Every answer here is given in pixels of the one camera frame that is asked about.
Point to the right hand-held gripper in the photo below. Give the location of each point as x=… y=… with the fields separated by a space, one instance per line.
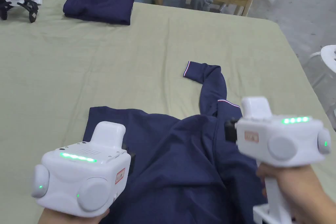
x=294 y=142

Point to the bed with pale green sheet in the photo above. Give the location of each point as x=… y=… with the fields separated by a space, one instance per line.
x=105 y=58

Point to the dark blue shirt striped cuff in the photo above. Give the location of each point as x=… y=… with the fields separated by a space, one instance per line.
x=178 y=161

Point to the person's left hand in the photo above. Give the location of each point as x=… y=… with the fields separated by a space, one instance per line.
x=68 y=216

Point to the person's right hand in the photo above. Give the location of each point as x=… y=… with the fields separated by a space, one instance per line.
x=304 y=195

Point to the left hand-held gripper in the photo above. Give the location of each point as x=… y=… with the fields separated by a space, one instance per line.
x=78 y=179

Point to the folded dark blue shirt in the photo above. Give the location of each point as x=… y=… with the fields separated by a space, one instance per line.
x=99 y=5

